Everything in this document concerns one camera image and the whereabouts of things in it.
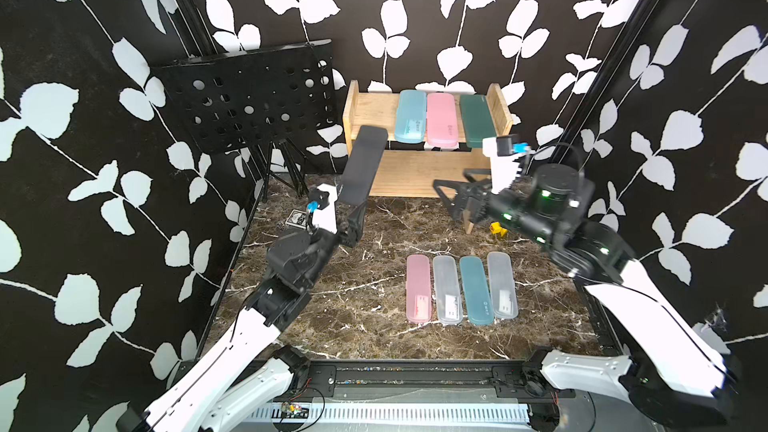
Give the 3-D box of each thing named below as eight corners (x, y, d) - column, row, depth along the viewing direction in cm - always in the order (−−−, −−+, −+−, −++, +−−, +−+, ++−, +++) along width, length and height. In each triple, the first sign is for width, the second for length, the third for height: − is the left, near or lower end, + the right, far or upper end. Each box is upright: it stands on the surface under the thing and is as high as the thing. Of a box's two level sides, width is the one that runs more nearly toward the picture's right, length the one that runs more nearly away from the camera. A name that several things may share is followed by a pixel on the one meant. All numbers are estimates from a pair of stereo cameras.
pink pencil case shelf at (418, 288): (406, 322, 86) (407, 320, 84) (404, 257, 99) (405, 254, 98) (433, 322, 86) (434, 320, 84) (428, 257, 99) (429, 254, 98)
